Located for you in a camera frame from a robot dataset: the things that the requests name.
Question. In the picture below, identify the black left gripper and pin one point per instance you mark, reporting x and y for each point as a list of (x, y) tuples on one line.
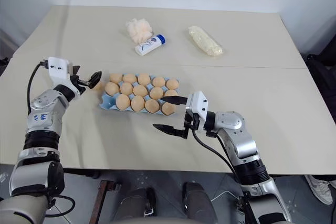
[(79, 86)]

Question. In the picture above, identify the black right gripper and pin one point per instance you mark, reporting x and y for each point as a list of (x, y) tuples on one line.
[(191, 123)]

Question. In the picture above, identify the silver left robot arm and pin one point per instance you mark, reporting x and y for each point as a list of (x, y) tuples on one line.
[(44, 103)]

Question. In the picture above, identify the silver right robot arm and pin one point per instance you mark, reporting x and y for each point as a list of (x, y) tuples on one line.
[(236, 124)]

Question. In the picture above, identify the tan egg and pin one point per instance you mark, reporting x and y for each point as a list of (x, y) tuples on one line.
[(126, 88), (144, 79), (112, 88), (156, 93), (158, 81), (123, 102), (98, 87), (116, 77), (172, 84), (168, 109), (137, 103), (129, 78), (171, 93), (152, 106), (140, 90)]

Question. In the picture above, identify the blue egg carton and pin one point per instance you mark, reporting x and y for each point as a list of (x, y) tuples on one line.
[(105, 101)]

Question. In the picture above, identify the peach white mesh bath puff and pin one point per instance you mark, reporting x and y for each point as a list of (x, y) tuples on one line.
[(137, 31)]

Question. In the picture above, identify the white bottle with blue cap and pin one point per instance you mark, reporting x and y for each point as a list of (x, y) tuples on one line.
[(148, 45)]

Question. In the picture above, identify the pale yellow plastic-wrapped pack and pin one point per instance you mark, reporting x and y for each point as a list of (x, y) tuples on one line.
[(204, 41)]

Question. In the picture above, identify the dark grey rounded shape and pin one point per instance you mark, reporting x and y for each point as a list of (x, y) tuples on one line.
[(136, 205), (197, 203)]

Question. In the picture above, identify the rusty metal bar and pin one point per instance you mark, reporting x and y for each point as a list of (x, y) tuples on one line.
[(101, 200)]

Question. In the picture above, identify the black bulky bag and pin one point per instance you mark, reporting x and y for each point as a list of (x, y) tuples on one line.
[(323, 82)]

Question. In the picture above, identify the white sneaker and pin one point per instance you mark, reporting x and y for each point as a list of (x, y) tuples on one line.
[(319, 187)]

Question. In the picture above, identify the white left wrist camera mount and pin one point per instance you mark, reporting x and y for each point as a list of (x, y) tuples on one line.
[(59, 72)]

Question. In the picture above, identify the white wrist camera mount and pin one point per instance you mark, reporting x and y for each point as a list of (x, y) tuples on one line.
[(198, 106), (59, 72)]

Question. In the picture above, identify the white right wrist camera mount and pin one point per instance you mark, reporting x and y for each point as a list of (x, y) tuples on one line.
[(198, 106)]

